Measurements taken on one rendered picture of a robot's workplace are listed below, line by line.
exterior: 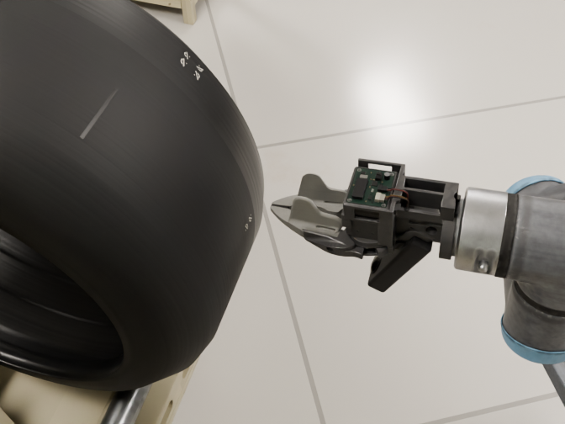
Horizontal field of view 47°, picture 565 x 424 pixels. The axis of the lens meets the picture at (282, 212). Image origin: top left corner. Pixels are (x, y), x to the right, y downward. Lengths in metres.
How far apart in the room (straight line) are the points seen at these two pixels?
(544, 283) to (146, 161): 0.42
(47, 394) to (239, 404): 0.90
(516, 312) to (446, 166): 1.83
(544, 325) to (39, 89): 0.57
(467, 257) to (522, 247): 0.05
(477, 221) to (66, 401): 0.75
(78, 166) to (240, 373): 1.47
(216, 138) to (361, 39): 2.43
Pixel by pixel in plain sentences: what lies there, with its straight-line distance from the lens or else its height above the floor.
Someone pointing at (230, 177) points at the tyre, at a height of 1.28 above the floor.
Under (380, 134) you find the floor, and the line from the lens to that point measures 2.65.
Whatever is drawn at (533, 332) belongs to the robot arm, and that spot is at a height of 1.19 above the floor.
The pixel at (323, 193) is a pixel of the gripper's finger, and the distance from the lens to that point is 0.75.
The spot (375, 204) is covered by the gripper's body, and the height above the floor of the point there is 1.31.
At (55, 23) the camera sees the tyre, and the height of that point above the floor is 1.45.
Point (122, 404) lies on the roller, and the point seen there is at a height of 0.92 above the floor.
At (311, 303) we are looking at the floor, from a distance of 2.13.
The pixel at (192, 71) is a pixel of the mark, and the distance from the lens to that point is 0.73.
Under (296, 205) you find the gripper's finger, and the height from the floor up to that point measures 1.27.
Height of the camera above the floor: 1.83
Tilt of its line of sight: 51 degrees down
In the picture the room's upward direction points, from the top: straight up
